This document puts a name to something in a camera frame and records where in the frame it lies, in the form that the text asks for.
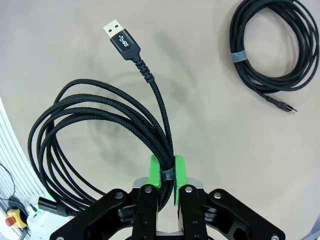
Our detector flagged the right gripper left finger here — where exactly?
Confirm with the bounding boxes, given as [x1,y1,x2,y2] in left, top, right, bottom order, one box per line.
[49,154,162,240]

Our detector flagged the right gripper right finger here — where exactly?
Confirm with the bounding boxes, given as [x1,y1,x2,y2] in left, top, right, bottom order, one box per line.
[173,154,286,240]

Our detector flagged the black USB-C cable gray strap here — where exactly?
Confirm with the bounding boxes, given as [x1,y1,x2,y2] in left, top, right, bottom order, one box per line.
[229,0,316,115]

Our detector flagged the black braided USB-A cable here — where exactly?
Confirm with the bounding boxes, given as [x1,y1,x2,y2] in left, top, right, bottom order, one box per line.
[26,17,176,218]

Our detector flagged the white ribbed base panel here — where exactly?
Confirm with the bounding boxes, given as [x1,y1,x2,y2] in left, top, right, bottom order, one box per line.
[0,96,45,201]

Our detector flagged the yellow emergency stop button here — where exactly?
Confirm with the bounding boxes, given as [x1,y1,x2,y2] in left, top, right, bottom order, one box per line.
[5,208,28,229]

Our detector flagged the gray emergency stop cable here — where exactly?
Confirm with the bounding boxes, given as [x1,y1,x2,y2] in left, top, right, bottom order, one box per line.
[0,162,26,211]

